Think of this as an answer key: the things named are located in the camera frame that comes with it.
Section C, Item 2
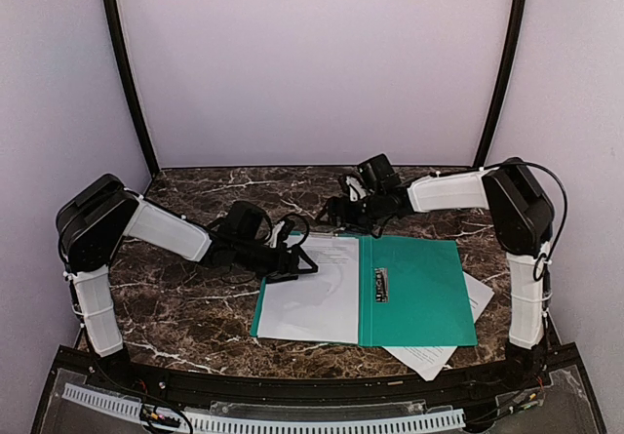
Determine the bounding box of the green plastic folder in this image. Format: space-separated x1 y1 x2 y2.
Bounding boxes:
249 232 480 348

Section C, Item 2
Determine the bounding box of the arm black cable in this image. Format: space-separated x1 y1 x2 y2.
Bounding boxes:
516 160 569 283
218 212 311 284

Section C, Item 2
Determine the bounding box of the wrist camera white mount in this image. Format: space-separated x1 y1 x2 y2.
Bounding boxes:
338 153 406 201
223 200 293 250

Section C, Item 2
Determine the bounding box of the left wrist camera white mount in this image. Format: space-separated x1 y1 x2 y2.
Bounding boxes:
223 200 293 250

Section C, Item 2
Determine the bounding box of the black frame post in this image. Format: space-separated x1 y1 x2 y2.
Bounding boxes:
102 0 161 178
472 0 526 168

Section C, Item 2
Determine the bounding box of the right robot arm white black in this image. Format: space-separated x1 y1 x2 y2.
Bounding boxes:
315 154 563 353

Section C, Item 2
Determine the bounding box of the right printed paper sheet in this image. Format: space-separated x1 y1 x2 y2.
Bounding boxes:
383 272 494 382

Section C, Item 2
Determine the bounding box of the right black frame post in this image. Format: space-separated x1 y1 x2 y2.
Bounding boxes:
472 0 526 168

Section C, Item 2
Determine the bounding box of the metal top clip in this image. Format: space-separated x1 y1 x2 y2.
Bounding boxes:
309 231 341 237

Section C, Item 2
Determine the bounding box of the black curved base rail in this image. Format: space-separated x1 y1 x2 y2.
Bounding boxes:
48 350 581 415

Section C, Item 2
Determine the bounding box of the metal centre spring clip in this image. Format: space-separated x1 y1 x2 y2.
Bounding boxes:
373 267 389 303

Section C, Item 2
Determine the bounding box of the left black frame post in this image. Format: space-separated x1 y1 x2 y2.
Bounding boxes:
102 0 161 178

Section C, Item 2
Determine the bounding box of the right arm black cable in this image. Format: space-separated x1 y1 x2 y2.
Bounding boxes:
516 160 569 283

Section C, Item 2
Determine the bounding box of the white paper sheet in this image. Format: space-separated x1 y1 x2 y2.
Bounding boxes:
251 235 360 344

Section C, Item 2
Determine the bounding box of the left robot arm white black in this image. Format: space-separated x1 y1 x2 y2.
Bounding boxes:
56 174 318 358

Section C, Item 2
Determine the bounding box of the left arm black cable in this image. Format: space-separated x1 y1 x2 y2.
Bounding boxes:
218 212 311 284

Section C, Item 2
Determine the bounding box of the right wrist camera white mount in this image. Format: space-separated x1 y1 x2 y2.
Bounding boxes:
338 153 406 201

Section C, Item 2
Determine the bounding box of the white slotted cable duct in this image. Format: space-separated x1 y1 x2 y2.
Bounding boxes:
61 383 465 433

